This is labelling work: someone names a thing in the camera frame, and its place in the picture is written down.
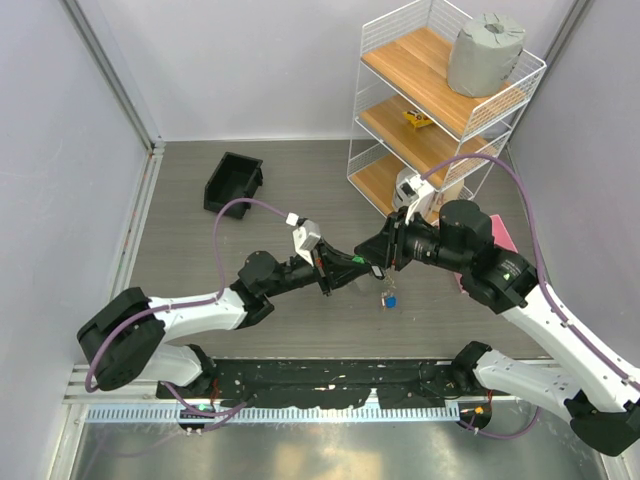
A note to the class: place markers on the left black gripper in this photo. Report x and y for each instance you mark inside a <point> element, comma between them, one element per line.
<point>335,268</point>

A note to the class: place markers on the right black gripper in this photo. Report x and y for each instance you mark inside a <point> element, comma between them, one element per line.
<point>392,239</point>

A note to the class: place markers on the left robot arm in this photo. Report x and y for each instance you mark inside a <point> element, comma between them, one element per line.
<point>131,337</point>

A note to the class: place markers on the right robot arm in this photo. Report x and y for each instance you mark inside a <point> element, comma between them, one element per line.
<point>597,393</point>

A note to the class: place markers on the black key tag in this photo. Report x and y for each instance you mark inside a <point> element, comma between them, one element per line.
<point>377,272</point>

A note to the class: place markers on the blue key tag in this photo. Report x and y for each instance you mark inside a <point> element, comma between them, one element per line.
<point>389,302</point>

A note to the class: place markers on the white toilet paper roll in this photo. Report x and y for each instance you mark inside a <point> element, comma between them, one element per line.
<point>403,194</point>

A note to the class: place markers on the beige cup with print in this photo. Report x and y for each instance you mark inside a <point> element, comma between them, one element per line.
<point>447,195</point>

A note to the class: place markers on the pink plastic tray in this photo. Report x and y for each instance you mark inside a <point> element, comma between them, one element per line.
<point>501,235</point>

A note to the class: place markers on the yellow toy car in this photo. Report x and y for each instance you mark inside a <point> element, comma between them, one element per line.
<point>417,119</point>

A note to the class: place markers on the black plastic bin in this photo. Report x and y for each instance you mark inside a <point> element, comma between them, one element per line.
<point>236,176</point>

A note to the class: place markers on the grey wrapped paper roll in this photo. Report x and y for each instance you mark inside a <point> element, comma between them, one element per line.
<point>484,54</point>

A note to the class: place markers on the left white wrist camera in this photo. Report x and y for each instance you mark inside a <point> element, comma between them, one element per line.
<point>306,235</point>

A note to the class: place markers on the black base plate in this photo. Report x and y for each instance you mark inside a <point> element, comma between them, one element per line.
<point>332,383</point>

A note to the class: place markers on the white wire wooden shelf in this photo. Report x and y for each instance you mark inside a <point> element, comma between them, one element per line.
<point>402,66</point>

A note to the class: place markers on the white cable duct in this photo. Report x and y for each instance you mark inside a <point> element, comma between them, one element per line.
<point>370,412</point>

